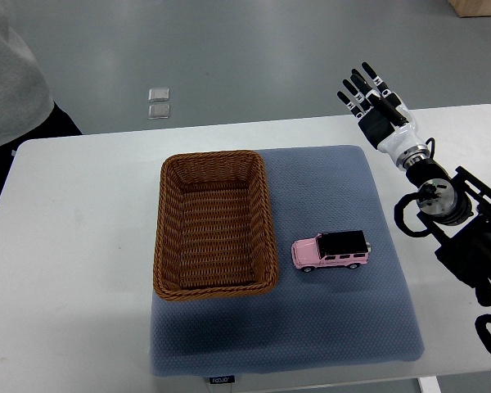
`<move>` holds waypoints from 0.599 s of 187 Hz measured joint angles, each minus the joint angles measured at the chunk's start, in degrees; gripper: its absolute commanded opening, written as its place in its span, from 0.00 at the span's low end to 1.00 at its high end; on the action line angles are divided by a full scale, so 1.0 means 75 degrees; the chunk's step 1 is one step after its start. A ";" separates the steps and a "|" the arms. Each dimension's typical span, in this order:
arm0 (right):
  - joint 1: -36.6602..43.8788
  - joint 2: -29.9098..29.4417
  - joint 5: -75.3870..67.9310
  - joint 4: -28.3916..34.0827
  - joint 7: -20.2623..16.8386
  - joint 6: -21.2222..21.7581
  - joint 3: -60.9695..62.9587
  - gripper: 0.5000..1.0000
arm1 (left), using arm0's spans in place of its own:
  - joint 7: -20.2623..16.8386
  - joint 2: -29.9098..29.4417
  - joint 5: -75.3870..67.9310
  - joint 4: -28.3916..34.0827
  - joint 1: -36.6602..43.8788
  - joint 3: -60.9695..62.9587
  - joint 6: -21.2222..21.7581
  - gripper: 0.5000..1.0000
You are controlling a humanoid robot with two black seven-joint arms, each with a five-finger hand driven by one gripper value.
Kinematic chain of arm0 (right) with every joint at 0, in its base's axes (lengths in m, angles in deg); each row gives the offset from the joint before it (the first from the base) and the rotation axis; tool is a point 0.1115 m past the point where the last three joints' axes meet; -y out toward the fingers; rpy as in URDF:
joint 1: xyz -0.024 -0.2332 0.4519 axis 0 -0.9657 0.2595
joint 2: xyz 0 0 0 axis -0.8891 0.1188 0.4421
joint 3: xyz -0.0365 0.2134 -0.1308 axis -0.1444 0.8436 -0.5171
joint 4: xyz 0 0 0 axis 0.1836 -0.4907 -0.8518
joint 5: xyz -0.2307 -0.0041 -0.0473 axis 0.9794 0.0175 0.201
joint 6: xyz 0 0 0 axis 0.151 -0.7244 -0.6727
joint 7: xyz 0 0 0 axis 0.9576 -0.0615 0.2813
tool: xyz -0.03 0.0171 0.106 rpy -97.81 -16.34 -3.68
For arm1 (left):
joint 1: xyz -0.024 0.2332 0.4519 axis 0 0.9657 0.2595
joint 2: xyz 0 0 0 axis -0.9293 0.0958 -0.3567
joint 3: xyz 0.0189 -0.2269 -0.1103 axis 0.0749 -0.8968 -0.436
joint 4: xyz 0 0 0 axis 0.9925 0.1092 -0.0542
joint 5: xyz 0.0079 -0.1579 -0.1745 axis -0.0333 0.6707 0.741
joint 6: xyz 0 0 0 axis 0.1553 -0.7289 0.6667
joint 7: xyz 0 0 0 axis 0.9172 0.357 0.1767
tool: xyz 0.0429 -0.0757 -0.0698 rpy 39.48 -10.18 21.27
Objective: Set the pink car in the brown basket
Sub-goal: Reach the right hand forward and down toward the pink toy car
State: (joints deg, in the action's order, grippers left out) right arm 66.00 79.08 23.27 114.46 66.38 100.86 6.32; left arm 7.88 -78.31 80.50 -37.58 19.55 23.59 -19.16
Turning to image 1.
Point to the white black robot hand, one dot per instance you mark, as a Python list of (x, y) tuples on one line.
[(386, 121)]

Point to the pink toy car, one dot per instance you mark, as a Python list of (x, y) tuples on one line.
[(347, 249)]

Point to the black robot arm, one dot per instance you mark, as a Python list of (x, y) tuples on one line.
[(456, 210)]

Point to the brown wicker basket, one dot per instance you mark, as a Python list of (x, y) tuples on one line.
[(215, 236)]

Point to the wooden box corner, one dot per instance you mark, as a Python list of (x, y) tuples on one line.
[(471, 8)]

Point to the blue-grey cushion mat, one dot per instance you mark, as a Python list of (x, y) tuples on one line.
[(329, 317)]

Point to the upper floor plate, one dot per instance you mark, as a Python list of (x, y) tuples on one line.
[(160, 94)]

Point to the person in grey sweater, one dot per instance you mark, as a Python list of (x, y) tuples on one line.
[(27, 109)]

